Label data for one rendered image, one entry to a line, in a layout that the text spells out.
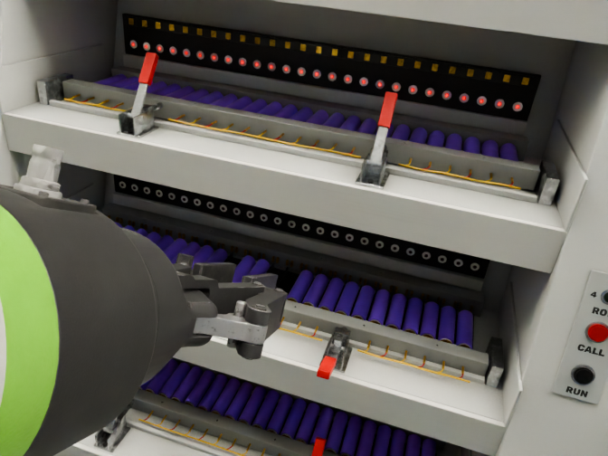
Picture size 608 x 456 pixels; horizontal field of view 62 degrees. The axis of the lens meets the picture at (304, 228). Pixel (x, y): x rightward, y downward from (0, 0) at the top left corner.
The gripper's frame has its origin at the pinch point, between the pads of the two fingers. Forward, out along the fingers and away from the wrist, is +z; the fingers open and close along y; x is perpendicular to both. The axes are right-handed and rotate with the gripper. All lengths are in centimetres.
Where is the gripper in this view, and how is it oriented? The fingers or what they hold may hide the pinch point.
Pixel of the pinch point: (235, 288)
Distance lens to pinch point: 40.2
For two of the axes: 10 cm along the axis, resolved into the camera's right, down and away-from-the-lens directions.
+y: -9.5, -2.2, 2.2
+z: 2.1, 0.6, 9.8
